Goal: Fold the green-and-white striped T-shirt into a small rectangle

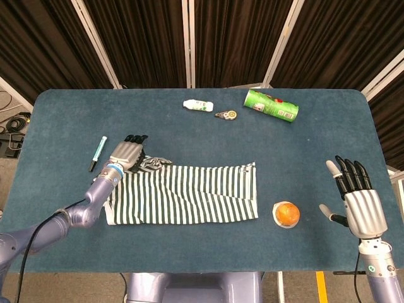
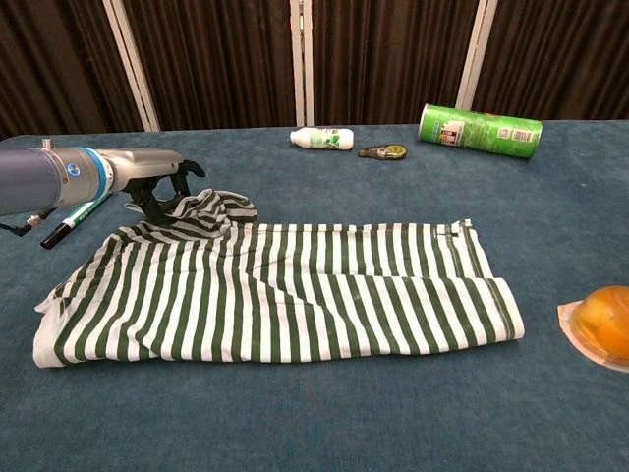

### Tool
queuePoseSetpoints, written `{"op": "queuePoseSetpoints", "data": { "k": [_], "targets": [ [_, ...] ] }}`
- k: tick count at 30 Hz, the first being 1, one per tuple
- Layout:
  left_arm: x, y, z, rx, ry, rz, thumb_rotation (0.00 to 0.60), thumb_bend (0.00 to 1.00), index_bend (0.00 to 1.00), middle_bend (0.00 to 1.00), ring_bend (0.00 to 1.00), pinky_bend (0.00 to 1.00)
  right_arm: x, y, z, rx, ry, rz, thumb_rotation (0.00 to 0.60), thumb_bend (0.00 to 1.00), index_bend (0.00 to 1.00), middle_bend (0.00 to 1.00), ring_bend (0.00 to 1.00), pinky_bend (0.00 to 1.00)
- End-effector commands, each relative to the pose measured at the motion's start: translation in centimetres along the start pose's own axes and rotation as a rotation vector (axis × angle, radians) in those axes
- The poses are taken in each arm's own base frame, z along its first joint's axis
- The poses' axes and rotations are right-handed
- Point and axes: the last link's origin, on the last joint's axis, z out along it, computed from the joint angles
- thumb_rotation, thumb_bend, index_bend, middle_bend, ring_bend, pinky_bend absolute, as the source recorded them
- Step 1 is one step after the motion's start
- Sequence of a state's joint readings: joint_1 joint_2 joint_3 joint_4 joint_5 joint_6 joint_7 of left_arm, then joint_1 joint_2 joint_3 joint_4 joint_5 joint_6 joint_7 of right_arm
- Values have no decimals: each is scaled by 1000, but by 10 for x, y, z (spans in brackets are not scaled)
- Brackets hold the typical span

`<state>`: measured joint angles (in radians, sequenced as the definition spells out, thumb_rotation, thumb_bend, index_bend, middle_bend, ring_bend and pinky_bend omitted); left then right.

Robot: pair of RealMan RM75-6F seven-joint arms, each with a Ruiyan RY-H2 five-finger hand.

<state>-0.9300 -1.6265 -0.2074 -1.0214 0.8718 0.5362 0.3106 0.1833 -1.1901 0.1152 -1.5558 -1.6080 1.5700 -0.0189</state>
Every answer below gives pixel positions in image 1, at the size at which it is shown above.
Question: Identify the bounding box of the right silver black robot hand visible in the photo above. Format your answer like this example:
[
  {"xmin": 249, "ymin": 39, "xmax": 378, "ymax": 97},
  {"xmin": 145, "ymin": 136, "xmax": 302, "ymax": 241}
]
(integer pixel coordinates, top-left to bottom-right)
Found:
[{"xmin": 318, "ymin": 155, "xmax": 388, "ymax": 239}]

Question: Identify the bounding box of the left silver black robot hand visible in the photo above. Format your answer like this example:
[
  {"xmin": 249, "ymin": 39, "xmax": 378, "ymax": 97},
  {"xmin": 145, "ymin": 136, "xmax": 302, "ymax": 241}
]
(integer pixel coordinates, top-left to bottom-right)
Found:
[{"xmin": 107, "ymin": 134, "xmax": 149, "ymax": 174}]

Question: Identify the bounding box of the green white striped shirt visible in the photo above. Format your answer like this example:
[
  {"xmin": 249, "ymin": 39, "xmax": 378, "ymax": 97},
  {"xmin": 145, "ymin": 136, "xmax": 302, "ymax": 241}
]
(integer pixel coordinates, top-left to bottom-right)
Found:
[{"xmin": 104, "ymin": 154, "xmax": 260, "ymax": 226}]

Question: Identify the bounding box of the green white marker pen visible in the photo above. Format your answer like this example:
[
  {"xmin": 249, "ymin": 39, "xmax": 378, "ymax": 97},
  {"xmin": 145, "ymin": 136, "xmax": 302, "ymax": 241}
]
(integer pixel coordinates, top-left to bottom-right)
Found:
[{"xmin": 88, "ymin": 136, "xmax": 108, "ymax": 173}]

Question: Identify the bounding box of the yellow floor tape strip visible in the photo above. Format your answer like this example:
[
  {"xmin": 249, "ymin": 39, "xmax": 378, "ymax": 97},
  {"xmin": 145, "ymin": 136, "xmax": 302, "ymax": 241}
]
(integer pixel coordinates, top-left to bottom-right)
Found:
[{"xmin": 315, "ymin": 270, "xmax": 328, "ymax": 303}]

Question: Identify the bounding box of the small white bottle green label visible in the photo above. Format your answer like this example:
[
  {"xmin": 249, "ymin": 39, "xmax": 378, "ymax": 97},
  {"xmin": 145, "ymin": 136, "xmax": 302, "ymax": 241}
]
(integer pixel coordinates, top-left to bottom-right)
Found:
[{"xmin": 182, "ymin": 98, "xmax": 214, "ymax": 112}]

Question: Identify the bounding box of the dark brown pleated curtain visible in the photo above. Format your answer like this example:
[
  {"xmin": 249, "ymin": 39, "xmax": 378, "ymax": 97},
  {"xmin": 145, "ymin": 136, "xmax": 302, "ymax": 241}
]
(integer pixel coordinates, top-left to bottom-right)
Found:
[
  {"xmin": 193, "ymin": 0, "xmax": 296, "ymax": 88},
  {"xmin": 367, "ymin": 71, "xmax": 404, "ymax": 171},
  {"xmin": 82, "ymin": 0, "xmax": 192, "ymax": 89},
  {"xmin": 270, "ymin": 0, "xmax": 404, "ymax": 91},
  {"xmin": 0, "ymin": 0, "xmax": 114, "ymax": 105}
]

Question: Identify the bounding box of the correction tape dispenser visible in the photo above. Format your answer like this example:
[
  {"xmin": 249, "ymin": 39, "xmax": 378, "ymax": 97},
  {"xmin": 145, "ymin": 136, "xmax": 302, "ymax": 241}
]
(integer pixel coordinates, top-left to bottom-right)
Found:
[{"xmin": 215, "ymin": 109, "xmax": 238, "ymax": 122}]

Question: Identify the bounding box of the white table leg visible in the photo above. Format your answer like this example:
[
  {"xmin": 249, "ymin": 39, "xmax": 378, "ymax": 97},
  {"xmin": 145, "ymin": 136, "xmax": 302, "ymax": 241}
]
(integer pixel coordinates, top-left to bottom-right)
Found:
[{"xmin": 276, "ymin": 271, "xmax": 286, "ymax": 303}]

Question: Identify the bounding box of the black floor device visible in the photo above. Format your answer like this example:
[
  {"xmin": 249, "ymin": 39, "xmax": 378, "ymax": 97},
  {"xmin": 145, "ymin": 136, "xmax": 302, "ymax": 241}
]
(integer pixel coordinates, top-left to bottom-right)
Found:
[{"xmin": 0, "ymin": 132, "xmax": 25, "ymax": 158}]

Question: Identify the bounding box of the green chips can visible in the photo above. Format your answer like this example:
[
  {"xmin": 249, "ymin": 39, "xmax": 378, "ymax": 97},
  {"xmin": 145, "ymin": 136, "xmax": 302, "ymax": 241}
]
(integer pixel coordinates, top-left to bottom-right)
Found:
[{"xmin": 242, "ymin": 89, "xmax": 299, "ymax": 123}]

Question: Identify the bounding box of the lavender robot torso base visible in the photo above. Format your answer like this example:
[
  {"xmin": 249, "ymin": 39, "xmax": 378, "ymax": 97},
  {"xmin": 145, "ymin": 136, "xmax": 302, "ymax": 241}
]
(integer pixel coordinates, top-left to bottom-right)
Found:
[{"xmin": 125, "ymin": 271, "xmax": 264, "ymax": 303}]

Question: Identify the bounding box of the white metal frame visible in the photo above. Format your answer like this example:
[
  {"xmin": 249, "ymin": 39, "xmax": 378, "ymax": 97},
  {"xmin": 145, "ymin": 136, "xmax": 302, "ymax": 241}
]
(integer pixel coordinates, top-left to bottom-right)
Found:
[{"xmin": 388, "ymin": 169, "xmax": 404, "ymax": 203}]

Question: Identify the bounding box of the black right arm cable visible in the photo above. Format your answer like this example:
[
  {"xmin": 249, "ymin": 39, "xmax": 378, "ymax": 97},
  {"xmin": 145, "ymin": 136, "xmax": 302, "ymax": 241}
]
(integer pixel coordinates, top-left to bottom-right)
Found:
[{"xmin": 352, "ymin": 249, "xmax": 363, "ymax": 303}]

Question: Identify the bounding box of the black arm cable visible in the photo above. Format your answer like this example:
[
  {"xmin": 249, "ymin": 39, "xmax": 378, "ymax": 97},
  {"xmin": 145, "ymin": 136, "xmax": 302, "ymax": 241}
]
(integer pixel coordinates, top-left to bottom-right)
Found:
[
  {"xmin": 15, "ymin": 198, "xmax": 88, "ymax": 303},
  {"xmin": 352, "ymin": 249, "xmax": 363, "ymax": 303}
]

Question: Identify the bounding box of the black floor cable coil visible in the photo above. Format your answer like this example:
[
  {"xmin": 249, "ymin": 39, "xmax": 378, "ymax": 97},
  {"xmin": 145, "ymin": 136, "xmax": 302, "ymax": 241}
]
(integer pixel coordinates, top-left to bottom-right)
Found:
[{"xmin": 4, "ymin": 112, "xmax": 32, "ymax": 133}]

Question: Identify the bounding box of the white partition post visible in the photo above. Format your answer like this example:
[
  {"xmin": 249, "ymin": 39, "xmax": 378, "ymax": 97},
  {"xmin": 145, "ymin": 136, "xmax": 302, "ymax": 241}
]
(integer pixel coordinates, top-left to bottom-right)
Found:
[
  {"xmin": 361, "ymin": 56, "xmax": 404, "ymax": 102},
  {"xmin": 263, "ymin": 0, "xmax": 306, "ymax": 89},
  {"xmin": 0, "ymin": 75, "xmax": 35, "ymax": 114},
  {"xmin": 181, "ymin": 0, "xmax": 196, "ymax": 89},
  {"xmin": 71, "ymin": 0, "xmax": 123, "ymax": 90}
]

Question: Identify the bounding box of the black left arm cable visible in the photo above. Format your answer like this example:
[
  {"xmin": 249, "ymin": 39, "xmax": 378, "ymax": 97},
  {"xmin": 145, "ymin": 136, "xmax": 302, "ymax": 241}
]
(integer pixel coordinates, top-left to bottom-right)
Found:
[{"xmin": 15, "ymin": 198, "xmax": 88, "ymax": 303}]

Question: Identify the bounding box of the black cable beside torso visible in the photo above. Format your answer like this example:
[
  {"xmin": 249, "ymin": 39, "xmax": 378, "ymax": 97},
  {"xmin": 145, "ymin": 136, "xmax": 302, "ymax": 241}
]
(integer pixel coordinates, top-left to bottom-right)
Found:
[{"xmin": 118, "ymin": 272, "xmax": 128, "ymax": 303}]

